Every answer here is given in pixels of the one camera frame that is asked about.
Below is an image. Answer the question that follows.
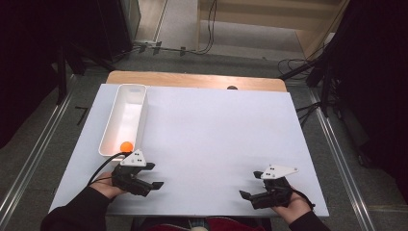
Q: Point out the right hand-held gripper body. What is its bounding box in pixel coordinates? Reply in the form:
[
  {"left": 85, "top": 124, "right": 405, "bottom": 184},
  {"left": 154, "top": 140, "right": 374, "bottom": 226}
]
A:
[{"left": 249, "top": 165, "right": 299, "bottom": 211}]

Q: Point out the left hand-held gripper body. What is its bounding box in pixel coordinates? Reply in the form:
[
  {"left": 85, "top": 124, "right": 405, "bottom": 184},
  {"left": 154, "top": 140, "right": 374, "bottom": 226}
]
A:
[{"left": 111, "top": 148, "right": 156, "bottom": 198}]

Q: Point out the orange ball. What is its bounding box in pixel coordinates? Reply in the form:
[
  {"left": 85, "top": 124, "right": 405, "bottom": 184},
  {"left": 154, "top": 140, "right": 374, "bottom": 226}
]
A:
[{"left": 119, "top": 141, "right": 135, "bottom": 153}]

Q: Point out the white plastic bin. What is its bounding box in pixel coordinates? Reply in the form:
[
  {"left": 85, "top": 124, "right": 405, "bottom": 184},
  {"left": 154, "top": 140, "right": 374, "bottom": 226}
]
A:
[{"left": 98, "top": 83, "right": 149, "bottom": 158}]

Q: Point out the person's right hand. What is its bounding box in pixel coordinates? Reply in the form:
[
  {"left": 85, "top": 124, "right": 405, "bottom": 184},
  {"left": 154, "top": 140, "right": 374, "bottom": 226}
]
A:
[{"left": 270, "top": 192, "right": 313, "bottom": 225}]

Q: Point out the person's left hand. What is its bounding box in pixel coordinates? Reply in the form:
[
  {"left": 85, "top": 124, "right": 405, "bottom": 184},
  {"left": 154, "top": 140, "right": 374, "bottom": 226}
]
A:
[{"left": 89, "top": 171, "right": 128, "bottom": 201}]

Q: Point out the white board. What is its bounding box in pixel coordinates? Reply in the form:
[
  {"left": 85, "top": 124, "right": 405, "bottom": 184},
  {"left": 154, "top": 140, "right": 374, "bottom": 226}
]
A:
[{"left": 47, "top": 84, "right": 330, "bottom": 218}]

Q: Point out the wooden table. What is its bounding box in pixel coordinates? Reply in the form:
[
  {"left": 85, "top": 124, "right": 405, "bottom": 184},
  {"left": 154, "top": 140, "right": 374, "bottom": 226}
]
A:
[{"left": 105, "top": 70, "right": 288, "bottom": 93}]

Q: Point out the black stand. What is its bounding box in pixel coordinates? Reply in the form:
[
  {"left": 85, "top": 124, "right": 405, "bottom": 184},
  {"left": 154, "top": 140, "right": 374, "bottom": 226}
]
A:
[
  {"left": 54, "top": 39, "right": 115, "bottom": 107},
  {"left": 278, "top": 54, "right": 344, "bottom": 129}
]

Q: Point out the white power strip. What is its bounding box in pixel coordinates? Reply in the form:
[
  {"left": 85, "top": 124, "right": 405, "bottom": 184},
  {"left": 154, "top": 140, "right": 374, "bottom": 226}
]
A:
[{"left": 133, "top": 39, "right": 163, "bottom": 50}]

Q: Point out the dark curtain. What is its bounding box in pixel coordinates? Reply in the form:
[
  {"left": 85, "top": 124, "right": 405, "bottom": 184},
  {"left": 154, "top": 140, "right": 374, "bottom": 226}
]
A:
[
  {"left": 0, "top": 0, "right": 134, "bottom": 150},
  {"left": 320, "top": 0, "right": 408, "bottom": 205}
]

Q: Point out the wooden platform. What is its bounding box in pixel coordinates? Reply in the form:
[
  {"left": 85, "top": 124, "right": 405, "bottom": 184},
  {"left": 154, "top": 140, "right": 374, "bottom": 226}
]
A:
[{"left": 195, "top": 0, "right": 351, "bottom": 61}]

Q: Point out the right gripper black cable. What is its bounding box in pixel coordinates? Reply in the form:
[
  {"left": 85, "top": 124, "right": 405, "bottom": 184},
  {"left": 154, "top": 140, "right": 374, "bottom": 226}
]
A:
[{"left": 291, "top": 189, "right": 317, "bottom": 212}]

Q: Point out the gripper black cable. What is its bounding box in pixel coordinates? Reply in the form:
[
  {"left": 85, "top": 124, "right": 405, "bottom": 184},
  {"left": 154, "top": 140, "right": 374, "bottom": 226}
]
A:
[
  {"left": 291, "top": 189, "right": 317, "bottom": 212},
  {"left": 87, "top": 151, "right": 133, "bottom": 187}
]

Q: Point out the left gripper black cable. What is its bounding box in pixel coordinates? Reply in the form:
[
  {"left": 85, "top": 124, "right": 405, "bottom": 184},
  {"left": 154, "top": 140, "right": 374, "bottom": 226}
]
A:
[{"left": 87, "top": 151, "right": 133, "bottom": 187}]

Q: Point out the metal floor rail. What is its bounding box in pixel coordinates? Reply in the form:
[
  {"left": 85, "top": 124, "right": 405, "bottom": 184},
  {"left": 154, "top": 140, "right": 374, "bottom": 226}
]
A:
[
  {"left": 306, "top": 86, "right": 377, "bottom": 231},
  {"left": 0, "top": 75, "right": 78, "bottom": 222}
]

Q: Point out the black floor cable bundle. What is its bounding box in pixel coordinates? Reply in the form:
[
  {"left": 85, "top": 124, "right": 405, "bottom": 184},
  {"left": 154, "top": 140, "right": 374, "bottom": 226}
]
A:
[{"left": 276, "top": 57, "right": 321, "bottom": 82}]

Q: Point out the hanging black cable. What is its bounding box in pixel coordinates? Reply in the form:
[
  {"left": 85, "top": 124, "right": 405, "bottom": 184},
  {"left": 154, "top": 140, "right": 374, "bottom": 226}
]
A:
[{"left": 184, "top": 0, "right": 218, "bottom": 56}]

